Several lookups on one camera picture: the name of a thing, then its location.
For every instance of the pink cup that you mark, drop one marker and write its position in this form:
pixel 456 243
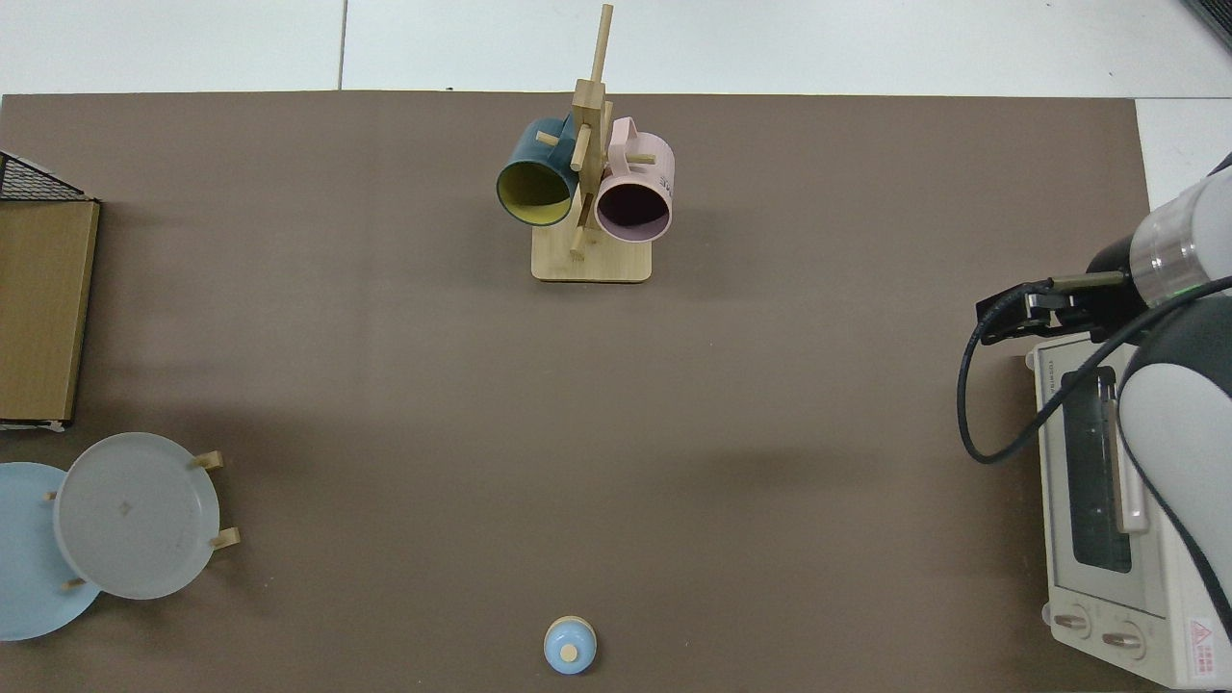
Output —
pixel 635 192

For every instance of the wooden cup stand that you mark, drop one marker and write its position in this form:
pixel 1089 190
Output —
pixel 592 255

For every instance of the light blue plate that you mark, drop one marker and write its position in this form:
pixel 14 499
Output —
pixel 29 568

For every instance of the small blue round thing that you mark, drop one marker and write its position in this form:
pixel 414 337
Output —
pixel 570 645

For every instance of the pale toaster oven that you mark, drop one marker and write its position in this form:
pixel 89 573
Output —
pixel 1088 539

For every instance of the grey plate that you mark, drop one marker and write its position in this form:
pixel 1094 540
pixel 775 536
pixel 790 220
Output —
pixel 135 515

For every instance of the brown table cloth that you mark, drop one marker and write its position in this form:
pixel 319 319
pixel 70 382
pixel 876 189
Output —
pixel 577 433

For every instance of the wooden plate rack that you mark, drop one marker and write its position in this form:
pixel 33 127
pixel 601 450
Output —
pixel 207 460

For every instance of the dark blue cup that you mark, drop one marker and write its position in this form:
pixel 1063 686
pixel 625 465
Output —
pixel 534 178

